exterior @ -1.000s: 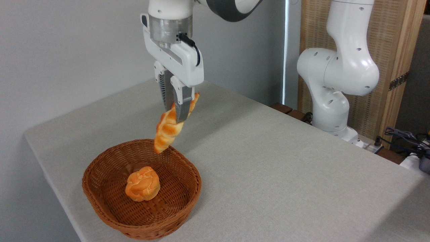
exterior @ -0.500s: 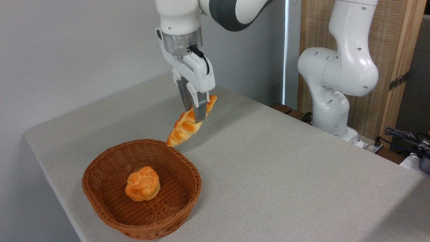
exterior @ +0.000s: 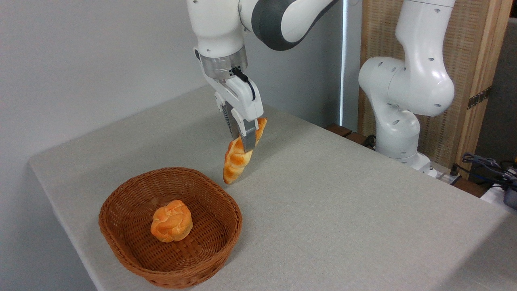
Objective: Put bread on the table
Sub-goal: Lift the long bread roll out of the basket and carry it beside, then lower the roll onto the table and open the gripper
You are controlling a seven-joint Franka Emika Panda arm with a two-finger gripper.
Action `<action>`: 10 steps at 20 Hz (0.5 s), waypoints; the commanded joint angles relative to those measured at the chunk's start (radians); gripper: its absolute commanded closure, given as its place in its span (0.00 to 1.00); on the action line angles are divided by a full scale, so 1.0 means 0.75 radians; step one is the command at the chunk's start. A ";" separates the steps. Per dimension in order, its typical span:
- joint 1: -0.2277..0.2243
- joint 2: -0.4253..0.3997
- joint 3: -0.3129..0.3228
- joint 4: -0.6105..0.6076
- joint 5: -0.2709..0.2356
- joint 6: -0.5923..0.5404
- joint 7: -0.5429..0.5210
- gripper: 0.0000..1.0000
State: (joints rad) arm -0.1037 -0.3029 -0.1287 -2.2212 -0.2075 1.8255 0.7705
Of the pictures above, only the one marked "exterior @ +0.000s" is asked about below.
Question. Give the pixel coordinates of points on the metal screen hinge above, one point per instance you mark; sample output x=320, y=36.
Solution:
x=479, y=98

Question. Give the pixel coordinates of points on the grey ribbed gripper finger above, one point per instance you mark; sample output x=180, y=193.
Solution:
x=226, y=115
x=248, y=135

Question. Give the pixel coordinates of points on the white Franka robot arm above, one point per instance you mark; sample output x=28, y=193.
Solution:
x=420, y=81

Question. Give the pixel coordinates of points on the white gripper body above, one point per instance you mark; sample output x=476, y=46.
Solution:
x=242, y=97

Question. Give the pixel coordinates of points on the brown wicker basket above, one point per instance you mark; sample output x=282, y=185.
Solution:
x=210, y=226

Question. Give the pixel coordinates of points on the round bread roll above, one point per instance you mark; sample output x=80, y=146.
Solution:
x=171, y=221

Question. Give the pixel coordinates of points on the long braided bread loaf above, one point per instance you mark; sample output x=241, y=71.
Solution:
x=236, y=163

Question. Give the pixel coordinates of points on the white power strip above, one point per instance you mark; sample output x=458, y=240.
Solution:
x=444, y=176

